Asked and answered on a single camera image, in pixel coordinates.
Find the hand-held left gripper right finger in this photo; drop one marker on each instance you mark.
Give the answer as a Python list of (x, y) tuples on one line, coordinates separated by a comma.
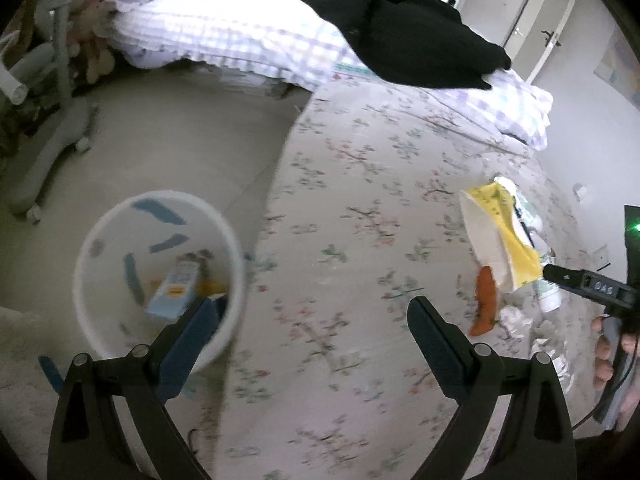
[(440, 347)]

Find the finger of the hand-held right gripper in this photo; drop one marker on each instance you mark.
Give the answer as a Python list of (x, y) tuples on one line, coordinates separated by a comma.
[(562, 276)]

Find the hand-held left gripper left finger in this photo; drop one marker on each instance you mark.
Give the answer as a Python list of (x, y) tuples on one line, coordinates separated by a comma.
[(192, 342)]

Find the small white bottle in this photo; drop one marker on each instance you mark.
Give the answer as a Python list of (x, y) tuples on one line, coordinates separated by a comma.
[(550, 297)]

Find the orange peel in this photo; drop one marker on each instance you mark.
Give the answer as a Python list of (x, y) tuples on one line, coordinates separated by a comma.
[(485, 300)]

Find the white tissue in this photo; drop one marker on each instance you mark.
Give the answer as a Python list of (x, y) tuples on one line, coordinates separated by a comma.
[(515, 321)]

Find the white green plastic wrapper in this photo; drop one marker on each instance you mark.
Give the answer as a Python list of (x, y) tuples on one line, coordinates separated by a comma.
[(525, 210)]

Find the clear plastic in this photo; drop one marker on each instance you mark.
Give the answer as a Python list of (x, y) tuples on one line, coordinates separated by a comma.
[(552, 355)]

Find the yellow white paper bag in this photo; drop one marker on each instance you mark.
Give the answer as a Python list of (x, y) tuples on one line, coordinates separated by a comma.
[(487, 230)]

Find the white plastic trash bin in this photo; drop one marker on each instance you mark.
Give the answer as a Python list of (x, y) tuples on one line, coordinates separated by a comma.
[(100, 280)]

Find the person's right hand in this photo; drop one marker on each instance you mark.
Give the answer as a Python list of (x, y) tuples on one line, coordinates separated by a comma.
[(602, 360)]

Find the light blue carton box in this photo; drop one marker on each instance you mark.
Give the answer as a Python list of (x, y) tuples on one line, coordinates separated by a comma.
[(172, 287)]

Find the blue plastic piece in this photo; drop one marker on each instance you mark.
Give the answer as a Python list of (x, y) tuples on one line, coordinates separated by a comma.
[(52, 374)]

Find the floral bedspread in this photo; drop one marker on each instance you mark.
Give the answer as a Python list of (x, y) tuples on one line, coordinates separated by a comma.
[(360, 210)]

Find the grey rolling chair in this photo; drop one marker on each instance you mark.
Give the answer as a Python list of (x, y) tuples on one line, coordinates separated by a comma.
[(45, 160)]

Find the white door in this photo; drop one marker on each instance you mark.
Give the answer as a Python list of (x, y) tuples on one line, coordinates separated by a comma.
[(545, 20)]

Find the grey flat storage bag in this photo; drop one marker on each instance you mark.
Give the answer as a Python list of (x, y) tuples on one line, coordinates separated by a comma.
[(255, 82)]

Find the black knitted cloth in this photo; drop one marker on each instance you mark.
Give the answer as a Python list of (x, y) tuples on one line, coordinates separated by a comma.
[(415, 35)]

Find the pink plush toy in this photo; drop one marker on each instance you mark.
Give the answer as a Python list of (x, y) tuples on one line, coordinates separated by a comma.
[(92, 35)]

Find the white wall socket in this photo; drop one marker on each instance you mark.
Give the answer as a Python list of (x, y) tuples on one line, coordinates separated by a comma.
[(600, 256), (580, 193)]

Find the wall poster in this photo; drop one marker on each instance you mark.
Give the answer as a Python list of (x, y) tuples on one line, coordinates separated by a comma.
[(620, 67)]

